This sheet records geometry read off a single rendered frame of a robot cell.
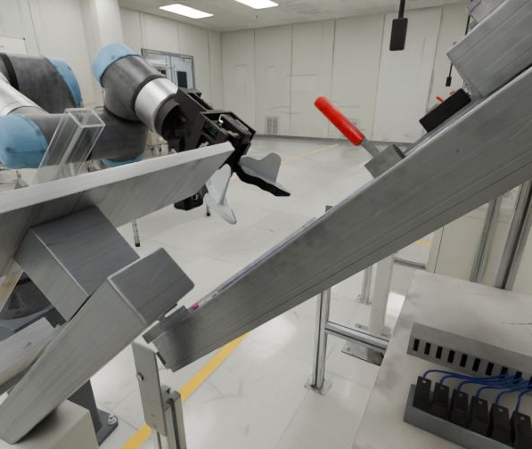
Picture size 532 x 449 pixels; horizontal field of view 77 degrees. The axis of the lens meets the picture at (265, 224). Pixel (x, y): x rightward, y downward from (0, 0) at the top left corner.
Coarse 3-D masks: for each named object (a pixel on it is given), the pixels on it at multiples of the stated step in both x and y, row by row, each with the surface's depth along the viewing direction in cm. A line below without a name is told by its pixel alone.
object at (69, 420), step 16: (48, 416) 30; (64, 416) 30; (80, 416) 30; (32, 432) 28; (48, 432) 28; (64, 432) 28; (80, 432) 30; (0, 448) 27; (16, 448) 27; (32, 448) 27; (48, 448) 27; (64, 448) 28; (80, 448) 30; (96, 448) 32
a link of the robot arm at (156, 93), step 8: (152, 80) 48; (160, 80) 48; (168, 80) 50; (144, 88) 47; (152, 88) 47; (160, 88) 47; (168, 88) 48; (176, 88) 49; (144, 96) 47; (152, 96) 47; (160, 96) 47; (168, 96) 47; (136, 104) 48; (144, 104) 47; (152, 104) 47; (160, 104) 47; (136, 112) 49; (144, 112) 48; (152, 112) 47; (144, 120) 49; (152, 120) 48; (152, 128) 49
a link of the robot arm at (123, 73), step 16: (112, 48) 50; (128, 48) 51; (96, 64) 50; (112, 64) 49; (128, 64) 49; (144, 64) 50; (112, 80) 49; (128, 80) 48; (144, 80) 48; (112, 96) 51; (128, 96) 49; (112, 112) 52; (128, 112) 52
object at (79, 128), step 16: (64, 112) 15; (80, 112) 15; (64, 128) 15; (80, 128) 15; (96, 128) 15; (64, 144) 15; (80, 144) 16; (48, 160) 16; (64, 160) 16; (80, 160) 17; (48, 176) 16; (64, 176) 17; (16, 272) 22; (0, 288) 22; (0, 304) 25
